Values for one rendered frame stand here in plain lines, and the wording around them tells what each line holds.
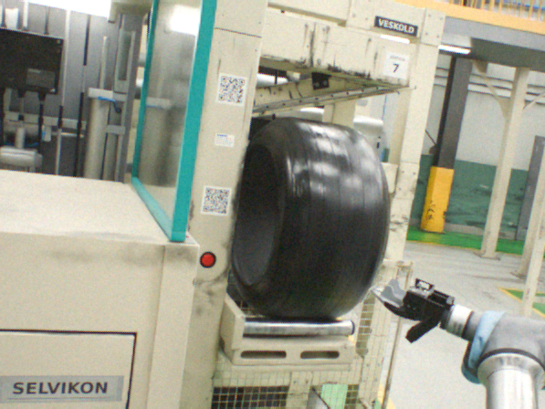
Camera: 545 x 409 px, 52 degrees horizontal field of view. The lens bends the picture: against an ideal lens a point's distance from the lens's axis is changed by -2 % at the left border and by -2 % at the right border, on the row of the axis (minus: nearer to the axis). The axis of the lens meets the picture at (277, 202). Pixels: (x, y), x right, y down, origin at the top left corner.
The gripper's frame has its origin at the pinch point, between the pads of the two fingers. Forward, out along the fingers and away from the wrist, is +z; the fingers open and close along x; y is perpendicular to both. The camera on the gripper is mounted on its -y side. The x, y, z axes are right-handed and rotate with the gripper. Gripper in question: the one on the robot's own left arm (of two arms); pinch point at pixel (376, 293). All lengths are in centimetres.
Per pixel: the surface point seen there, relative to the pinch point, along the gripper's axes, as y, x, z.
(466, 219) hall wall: -429, -910, 136
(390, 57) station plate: 48, -59, 30
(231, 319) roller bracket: -6.0, 27.0, 27.9
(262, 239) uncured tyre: -10, -16, 47
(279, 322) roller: -9.8, 16.0, 19.7
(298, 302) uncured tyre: -0.1, 16.5, 14.7
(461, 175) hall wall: -349, -922, 170
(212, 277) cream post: 0.2, 22.3, 38.3
